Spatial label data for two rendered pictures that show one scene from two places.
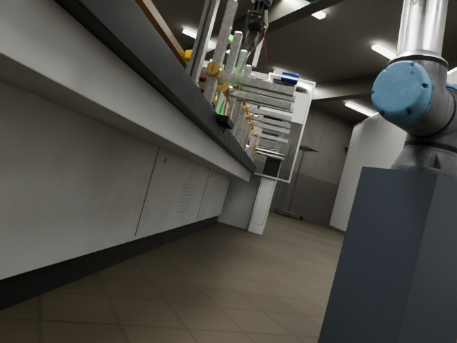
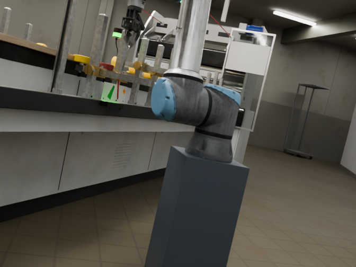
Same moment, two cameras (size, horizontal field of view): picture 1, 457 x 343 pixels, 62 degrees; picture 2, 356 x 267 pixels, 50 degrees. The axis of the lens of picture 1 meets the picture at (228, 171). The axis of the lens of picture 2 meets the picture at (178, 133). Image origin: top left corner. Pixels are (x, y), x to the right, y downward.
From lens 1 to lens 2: 0.89 m
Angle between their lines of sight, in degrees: 13
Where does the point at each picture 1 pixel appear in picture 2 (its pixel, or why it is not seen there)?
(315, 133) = (327, 69)
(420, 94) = (165, 104)
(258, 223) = not seen: hidden behind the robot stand
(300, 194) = (312, 133)
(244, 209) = not seen: hidden behind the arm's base
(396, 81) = (158, 92)
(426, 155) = (198, 140)
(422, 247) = (178, 207)
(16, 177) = not seen: outside the picture
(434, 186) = (185, 165)
